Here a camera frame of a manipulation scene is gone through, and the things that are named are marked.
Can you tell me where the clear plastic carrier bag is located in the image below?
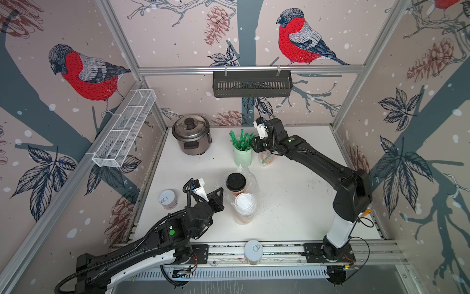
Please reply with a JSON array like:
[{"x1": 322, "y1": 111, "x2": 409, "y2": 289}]
[{"x1": 258, "y1": 150, "x2": 277, "y2": 169}]

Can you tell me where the yellow cup white lid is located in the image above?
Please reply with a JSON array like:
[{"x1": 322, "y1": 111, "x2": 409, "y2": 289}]
[{"x1": 233, "y1": 192, "x2": 257, "y2": 225}]

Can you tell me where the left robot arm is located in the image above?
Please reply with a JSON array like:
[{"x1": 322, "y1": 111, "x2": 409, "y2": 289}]
[{"x1": 54, "y1": 187, "x2": 224, "y2": 294}]

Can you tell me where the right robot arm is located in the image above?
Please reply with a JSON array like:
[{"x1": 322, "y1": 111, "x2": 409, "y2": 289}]
[{"x1": 250, "y1": 118, "x2": 372, "y2": 262}]

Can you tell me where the green straw holder cup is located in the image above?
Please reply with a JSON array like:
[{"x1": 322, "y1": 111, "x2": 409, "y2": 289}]
[{"x1": 229, "y1": 129, "x2": 254, "y2": 168}]

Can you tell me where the white can left side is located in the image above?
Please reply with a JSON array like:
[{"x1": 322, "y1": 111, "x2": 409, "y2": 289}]
[{"x1": 159, "y1": 189, "x2": 178, "y2": 210}]

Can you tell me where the silver rice cooker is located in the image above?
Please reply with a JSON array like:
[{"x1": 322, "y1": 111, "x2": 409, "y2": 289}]
[{"x1": 172, "y1": 114, "x2": 212, "y2": 156}]

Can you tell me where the orange drink can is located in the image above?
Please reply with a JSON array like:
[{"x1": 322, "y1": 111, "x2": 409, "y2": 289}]
[{"x1": 360, "y1": 204, "x2": 373, "y2": 218}]

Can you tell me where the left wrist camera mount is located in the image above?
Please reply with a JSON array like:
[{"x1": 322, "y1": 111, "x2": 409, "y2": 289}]
[{"x1": 191, "y1": 178, "x2": 209, "y2": 202}]

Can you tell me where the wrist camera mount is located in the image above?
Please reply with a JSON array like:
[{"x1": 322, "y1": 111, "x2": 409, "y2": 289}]
[
  {"x1": 253, "y1": 117, "x2": 269, "y2": 139},
  {"x1": 191, "y1": 178, "x2": 209, "y2": 202}
]

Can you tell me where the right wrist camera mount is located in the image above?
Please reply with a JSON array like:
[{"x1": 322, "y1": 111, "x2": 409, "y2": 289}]
[{"x1": 253, "y1": 117, "x2": 269, "y2": 139}]

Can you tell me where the can on front rail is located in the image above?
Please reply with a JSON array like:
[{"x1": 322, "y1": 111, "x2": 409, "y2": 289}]
[{"x1": 244, "y1": 240, "x2": 264, "y2": 265}]

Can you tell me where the black hanging wire basket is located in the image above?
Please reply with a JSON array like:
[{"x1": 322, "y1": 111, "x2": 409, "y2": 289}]
[{"x1": 212, "y1": 71, "x2": 293, "y2": 98}]

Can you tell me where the white mesh wall shelf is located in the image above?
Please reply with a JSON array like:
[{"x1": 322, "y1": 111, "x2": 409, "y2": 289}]
[{"x1": 92, "y1": 89, "x2": 156, "y2": 167}]

